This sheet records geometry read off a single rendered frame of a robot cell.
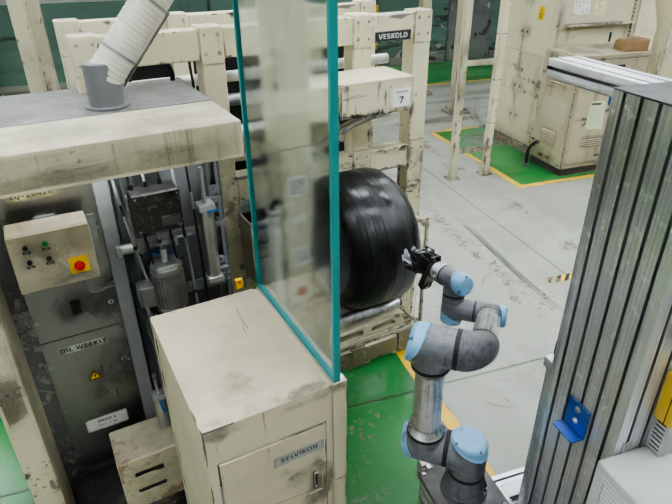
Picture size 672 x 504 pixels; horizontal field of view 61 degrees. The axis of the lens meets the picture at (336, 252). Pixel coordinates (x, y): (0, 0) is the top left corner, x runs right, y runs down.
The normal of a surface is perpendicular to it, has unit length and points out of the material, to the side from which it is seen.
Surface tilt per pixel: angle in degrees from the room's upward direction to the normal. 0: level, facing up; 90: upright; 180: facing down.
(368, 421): 0
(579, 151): 90
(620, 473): 0
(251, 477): 90
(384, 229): 57
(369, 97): 90
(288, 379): 0
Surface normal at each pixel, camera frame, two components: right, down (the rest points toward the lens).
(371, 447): -0.01, -0.88
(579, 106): 0.32, 0.46
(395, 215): 0.36, -0.25
